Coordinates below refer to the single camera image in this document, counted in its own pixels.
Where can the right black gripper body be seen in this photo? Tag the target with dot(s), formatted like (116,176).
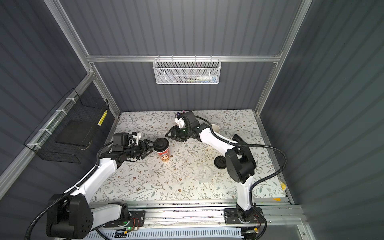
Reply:
(178,132)

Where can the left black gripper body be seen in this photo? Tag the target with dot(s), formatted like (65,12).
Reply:
(142,148)

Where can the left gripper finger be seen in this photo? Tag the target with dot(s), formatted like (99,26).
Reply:
(144,153)
(146,143)

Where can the black cup lid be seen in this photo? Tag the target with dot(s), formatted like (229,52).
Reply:
(160,145)
(220,163)

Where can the beige patterned paper cup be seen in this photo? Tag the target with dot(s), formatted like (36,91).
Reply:
(216,128)

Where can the red patterned paper cup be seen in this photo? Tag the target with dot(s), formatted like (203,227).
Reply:
(165,156)

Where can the clear leak-proof film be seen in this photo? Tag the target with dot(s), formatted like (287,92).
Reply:
(203,174)

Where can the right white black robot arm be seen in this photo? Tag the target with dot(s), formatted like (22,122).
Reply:
(240,163)

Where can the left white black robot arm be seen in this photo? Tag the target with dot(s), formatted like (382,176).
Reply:
(69,215)

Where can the floral table mat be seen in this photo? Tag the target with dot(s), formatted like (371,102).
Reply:
(152,179)

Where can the black stapler-like object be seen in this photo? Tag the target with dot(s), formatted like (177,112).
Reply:
(239,140)

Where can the marker in white basket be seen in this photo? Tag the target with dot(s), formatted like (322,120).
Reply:
(207,79)

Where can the white wire mesh basket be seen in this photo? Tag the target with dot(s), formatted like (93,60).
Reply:
(184,71)

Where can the black wire basket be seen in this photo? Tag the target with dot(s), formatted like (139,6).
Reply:
(68,134)

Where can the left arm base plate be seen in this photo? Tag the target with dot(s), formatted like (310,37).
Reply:
(135,217)

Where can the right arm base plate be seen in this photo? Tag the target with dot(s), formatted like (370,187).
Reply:
(231,217)

